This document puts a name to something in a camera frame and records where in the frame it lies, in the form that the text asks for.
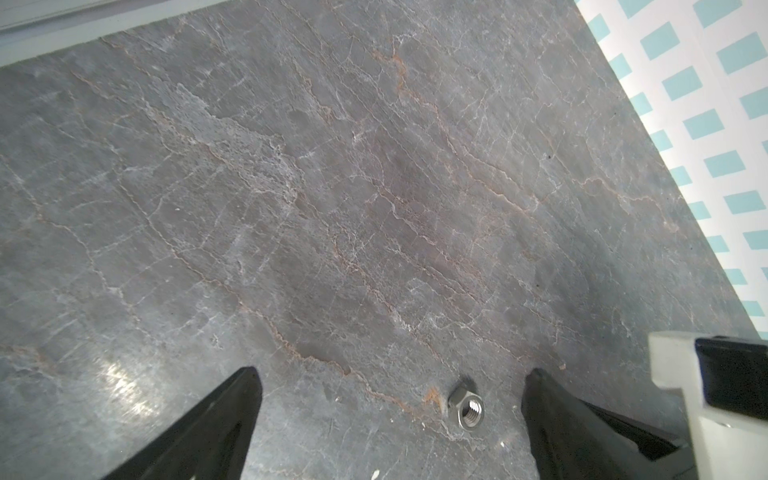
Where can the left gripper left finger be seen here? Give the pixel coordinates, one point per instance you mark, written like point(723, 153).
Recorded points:
point(211, 441)

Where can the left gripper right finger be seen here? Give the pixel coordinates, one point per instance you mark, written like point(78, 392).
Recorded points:
point(573, 439)

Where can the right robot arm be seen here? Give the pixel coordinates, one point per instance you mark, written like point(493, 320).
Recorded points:
point(723, 382)

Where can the silver hex nut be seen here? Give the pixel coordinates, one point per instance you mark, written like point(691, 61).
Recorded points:
point(466, 408)

